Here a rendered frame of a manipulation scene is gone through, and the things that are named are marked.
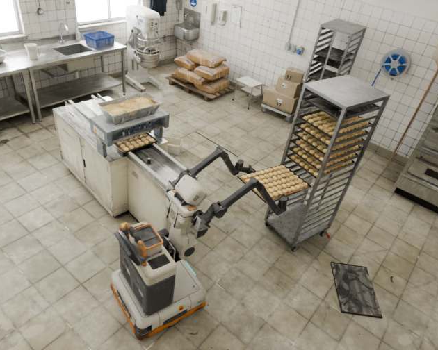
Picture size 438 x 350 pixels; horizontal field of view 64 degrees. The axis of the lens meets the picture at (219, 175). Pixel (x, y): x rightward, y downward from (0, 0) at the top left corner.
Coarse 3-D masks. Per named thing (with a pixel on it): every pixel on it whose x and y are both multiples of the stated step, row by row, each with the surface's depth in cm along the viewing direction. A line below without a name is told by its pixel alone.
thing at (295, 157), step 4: (292, 156) 355; (296, 156) 357; (296, 160) 350; (300, 160) 354; (304, 160) 355; (300, 164) 347; (304, 164) 346; (308, 164) 351; (344, 164) 356; (348, 164) 361; (308, 168) 342; (312, 168) 346; (332, 168) 347; (336, 168) 350; (312, 172) 339; (316, 172) 338; (324, 172) 341; (328, 172) 344; (316, 176) 336
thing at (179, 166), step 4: (92, 96) 436; (92, 100) 439; (96, 100) 431; (152, 144) 369; (152, 148) 372; (156, 148) 366; (160, 148) 365; (160, 152) 364; (164, 152) 360; (164, 156) 360; (168, 156) 355; (168, 160) 357; (172, 160) 351; (176, 160) 351; (172, 164) 354; (176, 164) 349; (180, 164) 347; (180, 168) 346; (184, 168) 343; (196, 176) 335; (196, 180) 336
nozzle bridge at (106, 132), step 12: (96, 120) 339; (108, 120) 342; (132, 120) 347; (144, 120) 350; (156, 120) 371; (168, 120) 371; (96, 132) 341; (108, 132) 325; (120, 132) 346; (132, 132) 355; (144, 132) 361; (156, 132) 391; (108, 144) 333
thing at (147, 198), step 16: (128, 160) 356; (144, 160) 354; (160, 160) 358; (128, 176) 369; (144, 176) 342; (160, 176) 337; (176, 176) 340; (128, 192) 384; (144, 192) 355; (160, 192) 330; (144, 208) 368; (160, 208) 341; (160, 224) 354
